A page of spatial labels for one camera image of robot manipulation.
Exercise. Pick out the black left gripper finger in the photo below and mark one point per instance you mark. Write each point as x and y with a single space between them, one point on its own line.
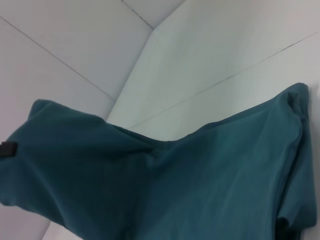
8 149

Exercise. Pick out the teal blue printed t-shirt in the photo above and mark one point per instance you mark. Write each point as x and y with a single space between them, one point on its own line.
175 175

